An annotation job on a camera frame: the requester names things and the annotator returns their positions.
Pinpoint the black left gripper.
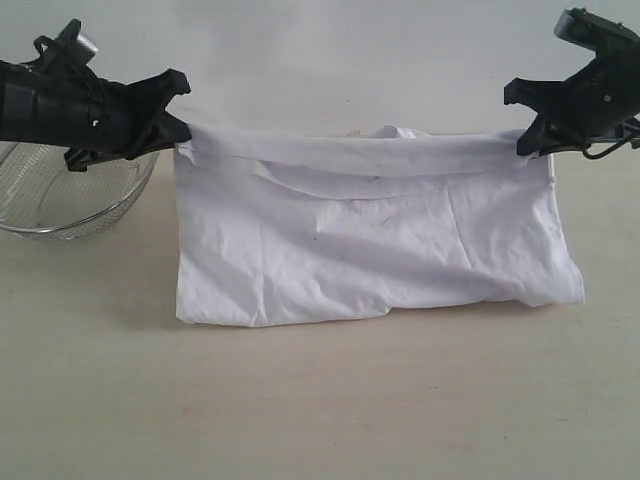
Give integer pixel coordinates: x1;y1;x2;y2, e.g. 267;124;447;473
29;69;192;170

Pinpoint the metal wire mesh basket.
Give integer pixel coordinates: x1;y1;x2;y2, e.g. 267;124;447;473
1;142;159;242

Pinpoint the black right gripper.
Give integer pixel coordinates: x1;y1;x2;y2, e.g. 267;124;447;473
503;47;639;156

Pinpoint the white t-shirt red print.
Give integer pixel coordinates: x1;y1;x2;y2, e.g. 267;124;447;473
174;125;585;328

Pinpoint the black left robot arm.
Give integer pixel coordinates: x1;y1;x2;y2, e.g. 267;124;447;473
1;62;192;172

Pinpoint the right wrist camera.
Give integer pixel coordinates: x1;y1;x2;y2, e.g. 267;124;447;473
554;7;639;55

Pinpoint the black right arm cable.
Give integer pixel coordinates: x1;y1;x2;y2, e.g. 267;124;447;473
582;119;640;161

